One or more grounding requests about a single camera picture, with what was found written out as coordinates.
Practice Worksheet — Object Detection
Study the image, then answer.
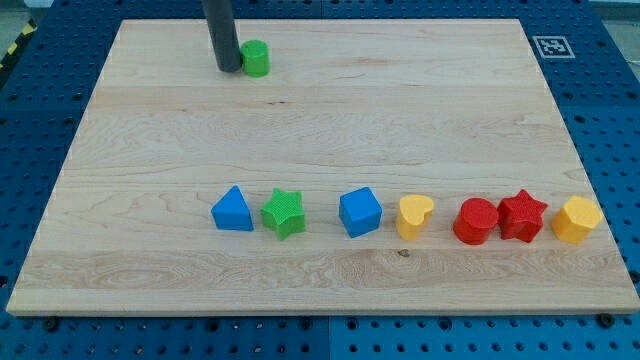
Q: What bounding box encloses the green circle block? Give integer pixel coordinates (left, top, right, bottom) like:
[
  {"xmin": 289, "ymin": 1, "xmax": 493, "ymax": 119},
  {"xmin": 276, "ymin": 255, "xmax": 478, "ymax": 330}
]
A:
[{"xmin": 240, "ymin": 40, "xmax": 271, "ymax": 77}]

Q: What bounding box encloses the red circle block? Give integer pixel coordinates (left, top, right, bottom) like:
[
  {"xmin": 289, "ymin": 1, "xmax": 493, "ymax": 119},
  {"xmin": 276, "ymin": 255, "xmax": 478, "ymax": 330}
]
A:
[{"xmin": 453, "ymin": 197, "xmax": 499, "ymax": 245}]

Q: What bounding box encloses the green star block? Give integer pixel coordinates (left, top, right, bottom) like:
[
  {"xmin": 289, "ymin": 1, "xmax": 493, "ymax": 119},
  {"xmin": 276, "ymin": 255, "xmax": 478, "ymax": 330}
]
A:
[{"xmin": 260, "ymin": 188, "xmax": 306, "ymax": 241}]

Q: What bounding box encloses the blue cube block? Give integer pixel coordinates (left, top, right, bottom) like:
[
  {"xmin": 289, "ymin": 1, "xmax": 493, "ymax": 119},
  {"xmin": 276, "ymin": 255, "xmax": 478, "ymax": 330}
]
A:
[{"xmin": 339, "ymin": 187, "xmax": 382, "ymax": 238}]

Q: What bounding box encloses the wooden board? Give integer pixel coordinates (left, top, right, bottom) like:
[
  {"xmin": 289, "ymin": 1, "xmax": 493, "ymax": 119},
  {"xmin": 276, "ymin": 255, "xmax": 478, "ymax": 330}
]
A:
[{"xmin": 7, "ymin": 19, "xmax": 639, "ymax": 317}]

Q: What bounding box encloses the blue triangle block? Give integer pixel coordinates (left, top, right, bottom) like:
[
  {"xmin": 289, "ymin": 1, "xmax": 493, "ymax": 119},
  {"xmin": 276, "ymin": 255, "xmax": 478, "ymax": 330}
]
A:
[{"xmin": 211, "ymin": 185, "xmax": 254, "ymax": 232}]

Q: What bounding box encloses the yellow heart block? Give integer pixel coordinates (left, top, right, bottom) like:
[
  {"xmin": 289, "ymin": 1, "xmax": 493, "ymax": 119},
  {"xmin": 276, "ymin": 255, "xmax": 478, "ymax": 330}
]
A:
[{"xmin": 395, "ymin": 194, "xmax": 435, "ymax": 241}]

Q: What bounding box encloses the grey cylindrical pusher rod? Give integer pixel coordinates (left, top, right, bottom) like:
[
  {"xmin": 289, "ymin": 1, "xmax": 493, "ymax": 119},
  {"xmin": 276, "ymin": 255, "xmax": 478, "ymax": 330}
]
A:
[{"xmin": 201, "ymin": 0, "xmax": 242, "ymax": 73}]

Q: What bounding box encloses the red star block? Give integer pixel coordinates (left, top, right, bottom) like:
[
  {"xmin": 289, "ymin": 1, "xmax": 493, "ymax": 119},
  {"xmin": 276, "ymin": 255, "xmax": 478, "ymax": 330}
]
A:
[{"xmin": 497, "ymin": 189, "xmax": 548, "ymax": 243}]

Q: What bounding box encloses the yellow hexagon block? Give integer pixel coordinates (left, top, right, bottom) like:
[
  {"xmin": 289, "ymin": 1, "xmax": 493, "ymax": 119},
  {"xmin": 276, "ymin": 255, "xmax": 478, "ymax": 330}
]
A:
[{"xmin": 551, "ymin": 195, "xmax": 604, "ymax": 244}]

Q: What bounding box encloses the white fiducial marker tag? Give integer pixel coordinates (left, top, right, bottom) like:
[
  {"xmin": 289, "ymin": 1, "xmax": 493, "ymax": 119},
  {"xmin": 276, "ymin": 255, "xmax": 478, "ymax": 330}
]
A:
[{"xmin": 533, "ymin": 35, "xmax": 575, "ymax": 59}]

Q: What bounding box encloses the yellow black hazard tape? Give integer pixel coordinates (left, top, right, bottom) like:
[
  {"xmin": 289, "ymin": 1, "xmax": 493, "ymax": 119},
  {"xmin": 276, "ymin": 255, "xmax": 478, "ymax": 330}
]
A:
[{"xmin": 1, "ymin": 18, "xmax": 37, "ymax": 71}]

